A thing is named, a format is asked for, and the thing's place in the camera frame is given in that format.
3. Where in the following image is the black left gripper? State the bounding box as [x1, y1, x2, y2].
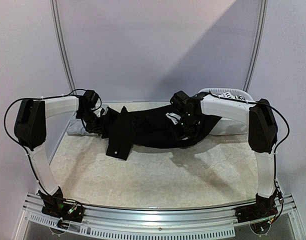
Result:
[77, 108, 107, 134]

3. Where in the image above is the grey t-shirt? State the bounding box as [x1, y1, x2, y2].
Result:
[66, 116, 94, 137]

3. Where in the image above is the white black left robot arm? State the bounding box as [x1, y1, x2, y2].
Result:
[14, 90, 105, 196]

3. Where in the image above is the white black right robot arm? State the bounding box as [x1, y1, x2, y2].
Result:
[169, 90, 278, 218]

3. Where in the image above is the translucent white laundry basket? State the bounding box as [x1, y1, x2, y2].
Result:
[199, 88, 254, 136]

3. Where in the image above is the black white striped garment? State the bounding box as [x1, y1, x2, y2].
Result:
[218, 91, 246, 101]

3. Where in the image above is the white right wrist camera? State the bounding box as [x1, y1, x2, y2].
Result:
[165, 112, 181, 125]

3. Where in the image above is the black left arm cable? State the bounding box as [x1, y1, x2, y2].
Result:
[3, 88, 103, 186]

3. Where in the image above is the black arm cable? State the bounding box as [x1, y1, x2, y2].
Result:
[210, 92, 291, 201]
[3, 88, 103, 186]

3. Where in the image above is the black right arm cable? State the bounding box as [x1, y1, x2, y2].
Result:
[210, 92, 291, 201]

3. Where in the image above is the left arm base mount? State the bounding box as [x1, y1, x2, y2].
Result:
[38, 187, 85, 223]

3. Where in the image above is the aluminium front rail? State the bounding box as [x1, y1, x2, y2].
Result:
[15, 194, 306, 240]

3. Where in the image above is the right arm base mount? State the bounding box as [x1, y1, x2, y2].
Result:
[234, 201, 283, 224]

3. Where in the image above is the aluminium right corner post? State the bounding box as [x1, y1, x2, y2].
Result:
[243, 0, 268, 92]

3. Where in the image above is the aluminium corner post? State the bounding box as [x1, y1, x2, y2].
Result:
[50, 0, 76, 91]
[243, 0, 268, 92]

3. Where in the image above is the aluminium left corner post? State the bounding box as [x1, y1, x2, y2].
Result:
[50, 0, 76, 91]

